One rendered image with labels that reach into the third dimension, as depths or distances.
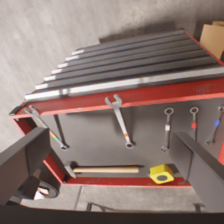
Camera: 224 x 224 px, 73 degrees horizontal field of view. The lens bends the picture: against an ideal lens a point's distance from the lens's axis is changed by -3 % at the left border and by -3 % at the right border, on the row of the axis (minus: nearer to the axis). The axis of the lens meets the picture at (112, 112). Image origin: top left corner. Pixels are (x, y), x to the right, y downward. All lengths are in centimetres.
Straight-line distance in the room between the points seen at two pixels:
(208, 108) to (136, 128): 23
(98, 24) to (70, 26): 23
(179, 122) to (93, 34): 103
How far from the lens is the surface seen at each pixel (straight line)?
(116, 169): 71
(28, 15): 156
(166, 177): 71
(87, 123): 56
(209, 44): 123
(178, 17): 133
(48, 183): 185
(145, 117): 51
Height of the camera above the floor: 129
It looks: 51 degrees down
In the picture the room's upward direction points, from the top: 167 degrees counter-clockwise
